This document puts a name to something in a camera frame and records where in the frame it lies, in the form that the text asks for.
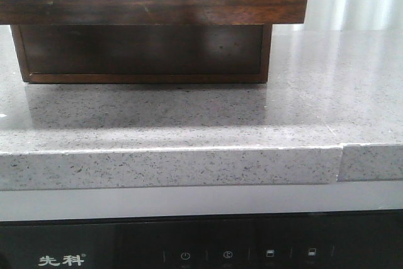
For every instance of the dark wooden drawer cabinet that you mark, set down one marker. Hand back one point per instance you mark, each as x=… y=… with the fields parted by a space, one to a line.
x=32 y=77

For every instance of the black appliance control panel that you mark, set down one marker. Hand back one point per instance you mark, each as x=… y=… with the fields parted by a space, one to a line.
x=354 y=239

